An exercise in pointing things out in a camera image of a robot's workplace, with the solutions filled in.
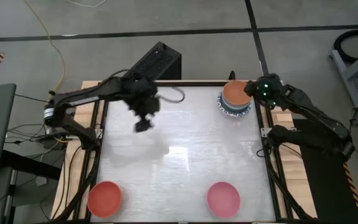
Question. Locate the wooden table side board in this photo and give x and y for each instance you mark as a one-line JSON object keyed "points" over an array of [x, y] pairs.
{"points": [[298, 193], [70, 174]]}

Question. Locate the orange bowl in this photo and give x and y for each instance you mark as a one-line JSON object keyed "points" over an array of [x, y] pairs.
{"points": [[236, 92]]}

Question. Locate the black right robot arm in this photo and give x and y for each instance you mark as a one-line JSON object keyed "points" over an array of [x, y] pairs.
{"points": [[315, 121]]}

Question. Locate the teal bowl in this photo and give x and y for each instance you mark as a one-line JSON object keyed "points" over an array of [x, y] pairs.
{"points": [[230, 110]]}

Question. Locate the small black table mount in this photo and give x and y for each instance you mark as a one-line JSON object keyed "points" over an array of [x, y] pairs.
{"points": [[232, 76]]}

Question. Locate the red bowl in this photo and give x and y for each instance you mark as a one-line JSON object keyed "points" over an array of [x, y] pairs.
{"points": [[104, 199]]}

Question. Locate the grey metal frame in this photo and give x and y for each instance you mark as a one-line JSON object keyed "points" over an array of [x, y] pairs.
{"points": [[346, 74]]}

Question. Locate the pink bowl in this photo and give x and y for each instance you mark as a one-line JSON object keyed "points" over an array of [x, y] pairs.
{"points": [[223, 199]]}

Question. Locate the black computer tower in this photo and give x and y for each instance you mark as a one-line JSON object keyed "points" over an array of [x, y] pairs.
{"points": [[158, 59]]}

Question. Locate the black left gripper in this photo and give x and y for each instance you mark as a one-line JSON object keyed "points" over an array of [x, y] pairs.
{"points": [[143, 99]]}

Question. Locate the black aluminium table frame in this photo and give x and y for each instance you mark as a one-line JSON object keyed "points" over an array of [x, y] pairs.
{"points": [[197, 84]]}

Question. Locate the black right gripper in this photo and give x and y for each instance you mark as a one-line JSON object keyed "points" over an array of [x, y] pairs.
{"points": [[266, 88]]}

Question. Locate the blue patterned paper bowl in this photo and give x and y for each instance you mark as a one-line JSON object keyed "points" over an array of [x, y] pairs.
{"points": [[225, 112]]}

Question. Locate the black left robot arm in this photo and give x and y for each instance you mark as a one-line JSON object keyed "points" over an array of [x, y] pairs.
{"points": [[79, 98]]}

